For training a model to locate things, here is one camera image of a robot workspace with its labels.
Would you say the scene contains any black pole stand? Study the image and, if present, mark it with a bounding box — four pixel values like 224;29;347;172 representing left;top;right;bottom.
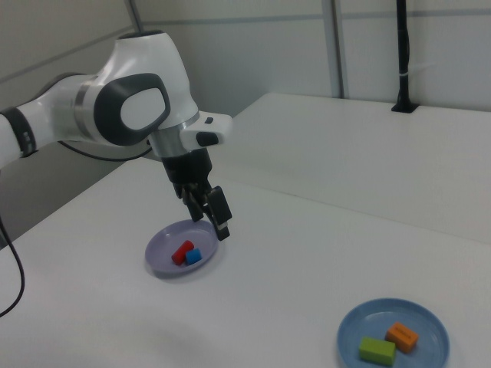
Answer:
390;0;420;114

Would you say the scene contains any grey partition post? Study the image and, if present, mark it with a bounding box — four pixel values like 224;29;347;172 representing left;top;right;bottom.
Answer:
328;0;347;100
124;0;142;35

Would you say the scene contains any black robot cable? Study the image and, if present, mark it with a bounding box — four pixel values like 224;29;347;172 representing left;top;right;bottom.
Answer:
0;138;155;319

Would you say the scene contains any blue plate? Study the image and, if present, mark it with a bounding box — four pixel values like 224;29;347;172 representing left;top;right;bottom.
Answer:
336;297;450;368

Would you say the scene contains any green block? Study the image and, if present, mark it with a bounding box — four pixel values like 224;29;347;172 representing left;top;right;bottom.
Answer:
358;336;397;365

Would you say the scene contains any red block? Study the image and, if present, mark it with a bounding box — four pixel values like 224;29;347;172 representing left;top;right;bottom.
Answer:
170;240;195;266

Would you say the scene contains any orange block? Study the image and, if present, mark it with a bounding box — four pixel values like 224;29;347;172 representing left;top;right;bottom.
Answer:
384;321;420;353

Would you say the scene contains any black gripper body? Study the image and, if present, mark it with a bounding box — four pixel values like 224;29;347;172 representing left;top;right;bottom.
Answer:
160;147;214;199

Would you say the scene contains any purple plate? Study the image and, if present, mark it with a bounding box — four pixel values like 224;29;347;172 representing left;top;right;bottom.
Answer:
144;219;219;280

